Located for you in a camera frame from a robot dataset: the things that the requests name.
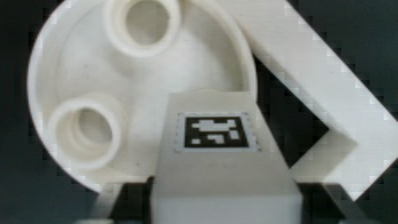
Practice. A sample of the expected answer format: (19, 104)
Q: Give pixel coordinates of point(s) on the white stool leg with tag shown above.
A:
(222, 181)

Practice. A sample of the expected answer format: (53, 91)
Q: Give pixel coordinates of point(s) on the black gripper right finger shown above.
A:
(328, 207)

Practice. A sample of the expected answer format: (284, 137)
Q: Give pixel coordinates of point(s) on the white obstacle fence wall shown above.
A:
(355, 150)

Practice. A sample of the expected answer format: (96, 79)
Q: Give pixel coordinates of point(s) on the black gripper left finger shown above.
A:
(122, 204)

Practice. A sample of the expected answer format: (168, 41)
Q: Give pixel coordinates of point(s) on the white round stool seat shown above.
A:
(124, 52)

